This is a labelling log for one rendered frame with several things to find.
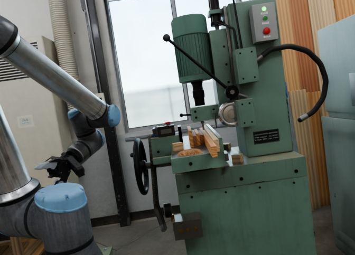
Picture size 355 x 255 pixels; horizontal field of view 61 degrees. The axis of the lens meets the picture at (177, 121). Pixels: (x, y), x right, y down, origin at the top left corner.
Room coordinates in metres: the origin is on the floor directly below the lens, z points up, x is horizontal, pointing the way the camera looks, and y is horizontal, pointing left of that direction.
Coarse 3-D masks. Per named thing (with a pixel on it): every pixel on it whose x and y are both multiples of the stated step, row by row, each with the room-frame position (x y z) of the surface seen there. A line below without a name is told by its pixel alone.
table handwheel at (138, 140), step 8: (136, 144) 1.45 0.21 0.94; (136, 152) 1.41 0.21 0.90; (144, 152) 1.63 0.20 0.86; (136, 160) 1.39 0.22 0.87; (144, 160) 1.52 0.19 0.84; (136, 168) 1.38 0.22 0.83; (144, 168) 1.49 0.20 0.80; (136, 176) 1.38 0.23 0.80; (144, 176) 1.61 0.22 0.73; (144, 184) 1.57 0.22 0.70; (144, 192) 1.43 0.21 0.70
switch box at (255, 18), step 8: (256, 8) 1.34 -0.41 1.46; (272, 8) 1.34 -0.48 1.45; (256, 16) 1.34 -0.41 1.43; (272, 16) 1.34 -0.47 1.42; (256, 24) 1.34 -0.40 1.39; (264, 24) 1.34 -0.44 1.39; (272, 24) 1.34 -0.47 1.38; (256, 32) 1.34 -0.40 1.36; (272, 32) 1.34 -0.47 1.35; (256, 40) 1.34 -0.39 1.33; (264, 40) 1.34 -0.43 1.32; (272, 40) 1.36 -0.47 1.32
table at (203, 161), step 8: (184, 136) 1.75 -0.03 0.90; (184, 144) 1.46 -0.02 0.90; (176, 152) 1.28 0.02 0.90; (208, 152) 1.18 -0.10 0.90; (160, 160) 1.37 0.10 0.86; (168, 160) 1.37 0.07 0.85; (176, 160) 1.15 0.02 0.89; (184, 160) 1.15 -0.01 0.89; (192, 160) 1.15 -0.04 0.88; (200, 160) 1.15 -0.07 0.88; (208, 160) 1.15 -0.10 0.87; (216, 160) 1.15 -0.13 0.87; (224, 160) 1.15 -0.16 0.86; (176, 168) 1.15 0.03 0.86; (184, 168) 1.15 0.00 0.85; (192, 168) 1.15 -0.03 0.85; (200, 168) 1.15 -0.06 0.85; (208, 168) 1.15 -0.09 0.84
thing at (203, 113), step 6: (192, 108) 1.48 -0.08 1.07; (198, 108) 1.48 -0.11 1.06; (204, 108) 1.48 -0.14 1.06; (210, 108) 1.48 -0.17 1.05; (216, 108) 1.48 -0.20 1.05; (192, 114) 1.48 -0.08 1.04; (198, 114) 1.48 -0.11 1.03; (204, 114) 1.48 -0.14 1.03; (210, 114) 1.48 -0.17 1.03; (216, 114) 1.48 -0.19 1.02; (192, 120) 1.48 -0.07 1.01; (198, 120) 1.48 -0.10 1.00
